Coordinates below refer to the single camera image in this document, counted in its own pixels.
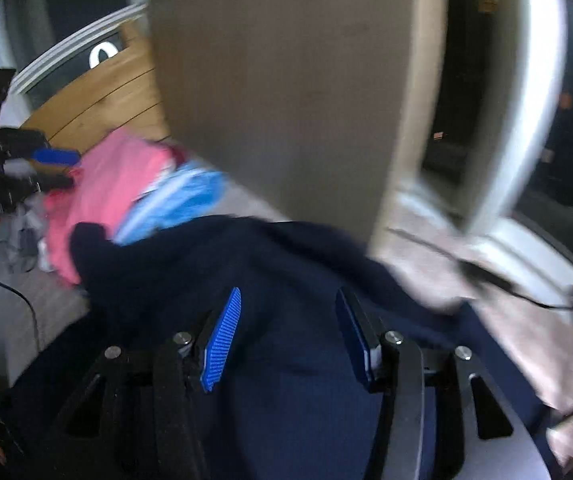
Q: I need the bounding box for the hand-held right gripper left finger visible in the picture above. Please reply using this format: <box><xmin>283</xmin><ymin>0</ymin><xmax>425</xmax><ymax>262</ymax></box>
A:
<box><xmin>46</xmin><ymin>287</ymin><xmax>242</xmax><ymax>480</ymax></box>

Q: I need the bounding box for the white window frame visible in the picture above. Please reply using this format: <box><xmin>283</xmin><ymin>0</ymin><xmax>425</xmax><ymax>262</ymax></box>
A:
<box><xmin>0</xmin><ymin>0</ymin><xmax>573</xmax><ymax>281</ymax></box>

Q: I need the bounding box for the light wooden board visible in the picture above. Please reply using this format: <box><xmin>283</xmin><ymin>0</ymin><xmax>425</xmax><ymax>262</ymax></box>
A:
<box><xmin>149</xmin><ymin>0</ymin><xmax>447</xmax><ymax>256</ymax></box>

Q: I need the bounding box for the pink garment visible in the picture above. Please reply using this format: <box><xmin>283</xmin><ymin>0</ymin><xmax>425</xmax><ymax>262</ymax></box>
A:
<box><xmin>41</xmin><ymin>132</ymin><xmax>177</xmax><ymax>286</ymax></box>

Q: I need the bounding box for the pine wood panel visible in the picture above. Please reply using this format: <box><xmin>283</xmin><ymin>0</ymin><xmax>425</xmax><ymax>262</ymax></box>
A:
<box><xmin>19</xmin><ymin>20</ymin><xmax>172</xmax><ymax>146</ymax></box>

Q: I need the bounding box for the light blue striped garment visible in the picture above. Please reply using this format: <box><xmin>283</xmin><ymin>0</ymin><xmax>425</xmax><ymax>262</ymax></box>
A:
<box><xmin>114</xmin><ymin>160</ymin><xmax>224</xmax><ymax>246</ymax></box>

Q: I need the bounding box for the black cable inline remote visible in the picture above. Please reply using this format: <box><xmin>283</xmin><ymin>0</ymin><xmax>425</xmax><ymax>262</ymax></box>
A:
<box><xmin>459</xmin><ymin>260</ymin><xmax>512</xmax><ymax>291</ymax></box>

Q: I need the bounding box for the white cloth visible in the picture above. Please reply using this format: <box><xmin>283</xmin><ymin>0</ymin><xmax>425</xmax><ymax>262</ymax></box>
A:
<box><xmin>0</xmin><ymin>195</ymin><xmax>52</xmax><ymax>273</ymax></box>

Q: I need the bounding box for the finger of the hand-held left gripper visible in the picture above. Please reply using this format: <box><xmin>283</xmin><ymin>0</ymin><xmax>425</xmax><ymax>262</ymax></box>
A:
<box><xmin>36</xmin><ymin>174</ymin><xmax>74</xmax><ymax>192</ymax></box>
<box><xmin>31</xmin><ymin>148</ymin><xmax>81</xmax><ymax>167</ymax></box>

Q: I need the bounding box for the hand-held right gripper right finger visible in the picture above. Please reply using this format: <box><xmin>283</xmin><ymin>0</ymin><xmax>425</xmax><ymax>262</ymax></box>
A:
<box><xmin>335</xmin><ymin>287</ymin><xmax>535</xmax><ymax>480</ymax></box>

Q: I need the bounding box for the navy blue sweater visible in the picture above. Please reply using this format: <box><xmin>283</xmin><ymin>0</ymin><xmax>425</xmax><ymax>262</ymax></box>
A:
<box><xmin>9</xmin><ymin>215</ymin><xmax>562</xmax><ymax>480</ymax></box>

